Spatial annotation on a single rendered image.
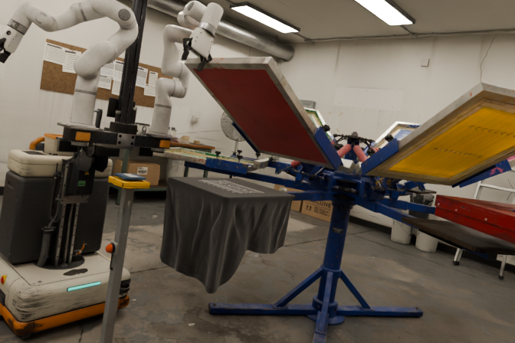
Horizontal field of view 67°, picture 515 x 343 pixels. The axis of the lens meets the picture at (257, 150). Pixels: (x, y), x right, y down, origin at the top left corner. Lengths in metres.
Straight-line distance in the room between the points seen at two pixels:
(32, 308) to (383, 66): 5.66
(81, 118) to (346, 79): 5.45
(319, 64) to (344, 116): 1.12
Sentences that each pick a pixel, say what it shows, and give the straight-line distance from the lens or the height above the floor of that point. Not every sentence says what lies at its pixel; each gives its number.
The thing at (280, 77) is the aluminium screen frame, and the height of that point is 1.49.
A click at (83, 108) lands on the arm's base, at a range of 1.95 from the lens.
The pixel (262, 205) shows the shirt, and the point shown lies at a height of 0.91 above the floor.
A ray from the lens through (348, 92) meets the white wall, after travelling 6.79.
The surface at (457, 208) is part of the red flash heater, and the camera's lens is 1.73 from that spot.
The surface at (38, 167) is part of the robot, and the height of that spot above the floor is 0.85.
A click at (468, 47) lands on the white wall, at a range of 6.22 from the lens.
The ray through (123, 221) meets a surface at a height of 0.77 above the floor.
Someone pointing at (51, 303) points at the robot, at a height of 0.19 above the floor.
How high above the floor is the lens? 1.25
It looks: 3 degrees down
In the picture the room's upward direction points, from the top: 9 degrees clockwise
